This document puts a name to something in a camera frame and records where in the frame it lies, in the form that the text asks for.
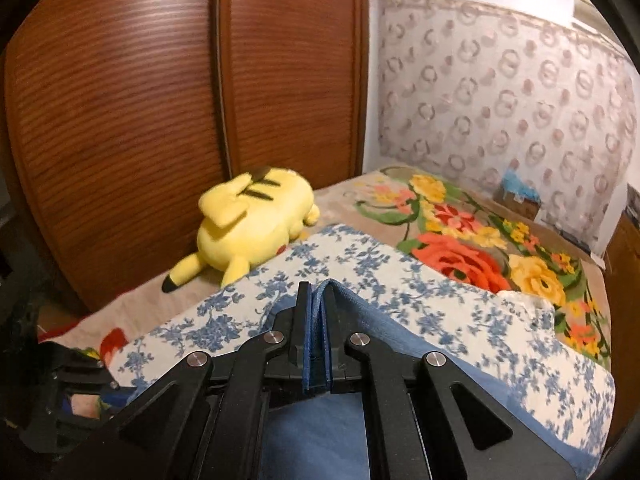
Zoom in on white blue floral sheet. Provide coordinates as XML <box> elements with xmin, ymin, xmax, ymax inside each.
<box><xmin>107</xmin><ymin>222</ymin><xmax>616</xmax><ymax>461</ymax></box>

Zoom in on brown box with blue cloth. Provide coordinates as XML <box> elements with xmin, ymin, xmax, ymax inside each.
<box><xmin>492</xmin><ymin>170</ymin><xmax>543</xmax><ymax>221</ymax></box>

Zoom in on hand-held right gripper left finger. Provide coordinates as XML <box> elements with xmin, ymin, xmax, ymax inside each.
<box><xmin>75</xmin><ymin>281</ymin><xmax>316</xmax><ymax>480</ymax></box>

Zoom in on yellow plush toy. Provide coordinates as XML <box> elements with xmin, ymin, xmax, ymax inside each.
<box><xmin>161</xmin><ymin>165</ymin><xmax>321</xmax><ymax>295</ymax></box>

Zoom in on white flat board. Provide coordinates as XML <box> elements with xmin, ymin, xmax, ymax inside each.
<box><xmin>589</xmin><ymin>195</ymin><xmax>623</xmax><ymax>261</ymax></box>

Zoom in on wooden sideboard cabinet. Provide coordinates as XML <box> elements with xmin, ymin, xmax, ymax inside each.
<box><xmin>602</xmin><ymin>207</ymin><xmax>640</xmax><ymax>321</ymax></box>

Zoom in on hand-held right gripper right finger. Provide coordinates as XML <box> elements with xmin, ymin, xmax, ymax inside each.
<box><xmin>315</xmin><ymin>280</ymin><xmax>576</xmax><ymax>480</ymax></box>

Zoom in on brown slatted wooden wardrobe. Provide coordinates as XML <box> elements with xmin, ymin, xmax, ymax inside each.
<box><xmin>0</xmin><ymin>0</ymin><xmax>371</xmax><ymax>313</ymax></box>

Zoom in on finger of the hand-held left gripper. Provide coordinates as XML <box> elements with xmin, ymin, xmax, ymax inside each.
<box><xmin>30</xmin><ymin>399</ymin><xmax>121</xmax><ymax>442</ymax></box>
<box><xmin>47</xmin><ymin>347</ymin><xmax>120</xmax><ymax>392</ymax></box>

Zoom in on blue denim pants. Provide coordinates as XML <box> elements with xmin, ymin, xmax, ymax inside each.
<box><xmin>125</xmin><ymin>280</ymin><xmax>593</xmax><ymax>480</ymax></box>

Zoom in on sheer ring-patterned curtain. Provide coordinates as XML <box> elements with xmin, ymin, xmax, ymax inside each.
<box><xmin>372</xmin><ymin>0</ymin><xmax>632</xmax><ymax>246</ymax></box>

